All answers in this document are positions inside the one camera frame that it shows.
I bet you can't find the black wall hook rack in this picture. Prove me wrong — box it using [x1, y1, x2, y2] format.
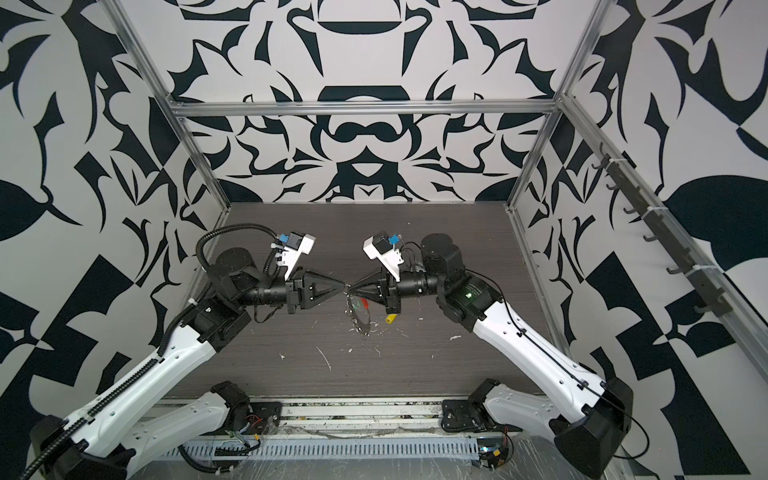
[594, 144, 734, 317]

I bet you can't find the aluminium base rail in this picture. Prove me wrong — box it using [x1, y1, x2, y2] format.
[161, 394, 616, 436]

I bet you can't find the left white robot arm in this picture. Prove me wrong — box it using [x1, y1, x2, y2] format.
[20, 223, 346, 479]

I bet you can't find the white slotted cable duct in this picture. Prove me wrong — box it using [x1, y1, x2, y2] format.
[186, 437, 480, 461]

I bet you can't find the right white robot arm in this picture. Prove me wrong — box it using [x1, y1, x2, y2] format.
[348, 231, 637, 479]

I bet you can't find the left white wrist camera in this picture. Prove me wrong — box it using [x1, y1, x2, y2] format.
[272, 232, 316, 280]

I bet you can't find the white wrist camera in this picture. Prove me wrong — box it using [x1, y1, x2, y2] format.
[363, 231, 404, 282]
[272, 232, 316, 280]

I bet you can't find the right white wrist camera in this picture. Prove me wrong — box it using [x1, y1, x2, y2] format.
[363, 231, 404, 282]

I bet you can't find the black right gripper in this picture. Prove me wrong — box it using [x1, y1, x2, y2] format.
[354, 266, 452, 315]

